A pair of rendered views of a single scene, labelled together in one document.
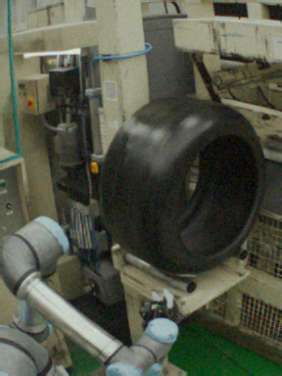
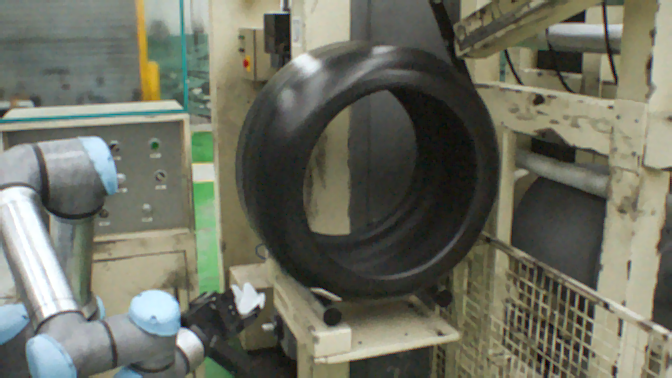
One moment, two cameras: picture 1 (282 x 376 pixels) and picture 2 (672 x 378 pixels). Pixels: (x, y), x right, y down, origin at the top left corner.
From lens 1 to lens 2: 0.65 m
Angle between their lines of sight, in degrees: 18
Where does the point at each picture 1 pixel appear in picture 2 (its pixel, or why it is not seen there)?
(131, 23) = not seen: outside the picture
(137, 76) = (332, 14)
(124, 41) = not seen: outside the picture
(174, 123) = (324, 61)
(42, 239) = (67, 155)
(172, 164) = (302, 111)
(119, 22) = not seen: outside the picture
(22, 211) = (181, 190)
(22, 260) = (12, 170)
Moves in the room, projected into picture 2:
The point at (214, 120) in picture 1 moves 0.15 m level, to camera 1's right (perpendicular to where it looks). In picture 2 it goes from (388, 64) to (460, 66)
